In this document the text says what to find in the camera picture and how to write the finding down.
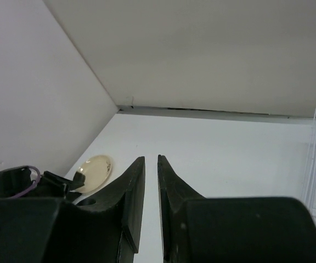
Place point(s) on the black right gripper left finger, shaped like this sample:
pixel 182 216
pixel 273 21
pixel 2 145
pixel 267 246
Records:
pixel 111 232

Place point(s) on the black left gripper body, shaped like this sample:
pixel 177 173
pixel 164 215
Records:
pixel 27 181

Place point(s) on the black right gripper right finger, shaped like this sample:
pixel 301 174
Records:
pixel 183 220

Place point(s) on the pale cream glossy plate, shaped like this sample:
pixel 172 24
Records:
pixel 96 170

